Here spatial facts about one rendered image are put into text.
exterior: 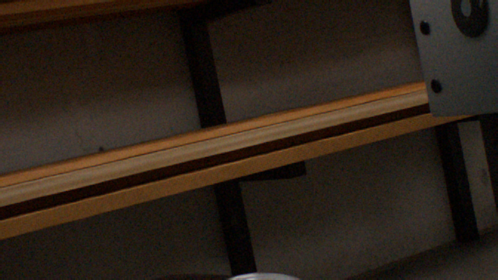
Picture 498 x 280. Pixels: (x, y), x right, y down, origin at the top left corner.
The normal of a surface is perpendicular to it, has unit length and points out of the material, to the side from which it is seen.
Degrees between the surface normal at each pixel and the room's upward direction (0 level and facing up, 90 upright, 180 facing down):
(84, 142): 90
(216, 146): 90
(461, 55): 90
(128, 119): 90
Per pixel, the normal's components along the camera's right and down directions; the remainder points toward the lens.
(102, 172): 0.55, -0.05
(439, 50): -0.92, 0.21
